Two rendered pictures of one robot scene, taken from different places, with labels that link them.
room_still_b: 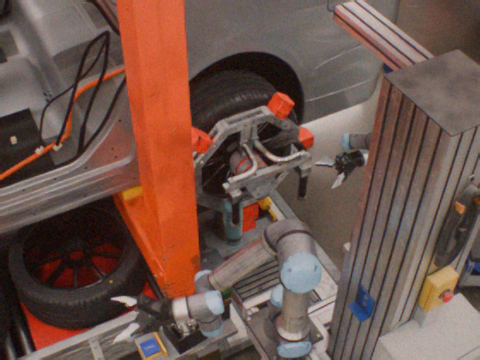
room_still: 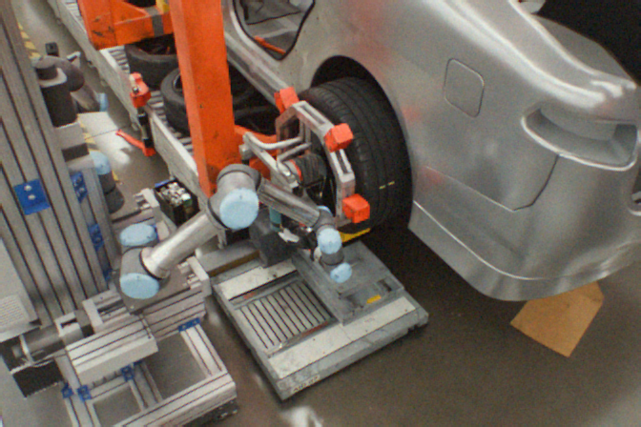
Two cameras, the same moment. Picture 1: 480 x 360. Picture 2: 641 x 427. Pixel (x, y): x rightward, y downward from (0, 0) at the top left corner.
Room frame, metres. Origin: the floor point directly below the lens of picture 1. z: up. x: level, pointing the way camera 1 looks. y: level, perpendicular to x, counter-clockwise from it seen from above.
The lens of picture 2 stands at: (2.06, -2.14, 2.41)
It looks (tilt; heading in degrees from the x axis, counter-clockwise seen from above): 41 degrees down; 86
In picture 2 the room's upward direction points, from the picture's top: straight up
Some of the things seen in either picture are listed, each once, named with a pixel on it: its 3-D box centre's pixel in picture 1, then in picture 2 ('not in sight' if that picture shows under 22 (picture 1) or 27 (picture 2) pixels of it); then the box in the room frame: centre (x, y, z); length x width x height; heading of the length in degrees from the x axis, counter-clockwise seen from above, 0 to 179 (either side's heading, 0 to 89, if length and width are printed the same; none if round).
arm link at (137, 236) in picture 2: not in sight; (139, 246); (1.55, -0.62, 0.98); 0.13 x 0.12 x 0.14; 98
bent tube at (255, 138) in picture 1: (279, 141); (299, 153); (2.11, -0.19, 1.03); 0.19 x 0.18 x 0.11; 28
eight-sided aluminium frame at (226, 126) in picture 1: (244, 162); (313, 169); (2.17, -0.04, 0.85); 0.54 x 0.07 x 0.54; 118
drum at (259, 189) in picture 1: (252, 171); (298, 173); (2.11, -0.07, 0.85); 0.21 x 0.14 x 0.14; 28
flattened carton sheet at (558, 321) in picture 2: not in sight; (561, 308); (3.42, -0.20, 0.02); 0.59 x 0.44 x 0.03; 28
